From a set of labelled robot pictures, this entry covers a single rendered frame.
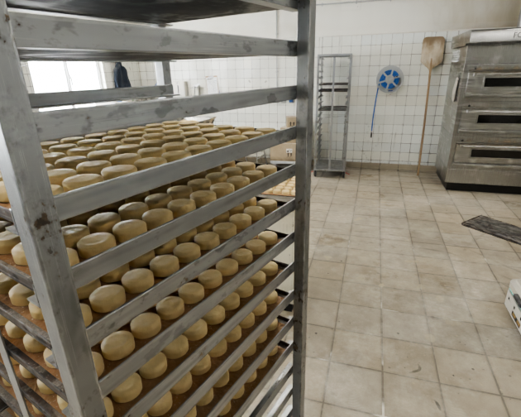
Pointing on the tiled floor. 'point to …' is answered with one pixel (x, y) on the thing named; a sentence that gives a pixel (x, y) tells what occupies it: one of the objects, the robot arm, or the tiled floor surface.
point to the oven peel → (436, 45)
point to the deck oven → (491, 113)
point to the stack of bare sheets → (515, 234)
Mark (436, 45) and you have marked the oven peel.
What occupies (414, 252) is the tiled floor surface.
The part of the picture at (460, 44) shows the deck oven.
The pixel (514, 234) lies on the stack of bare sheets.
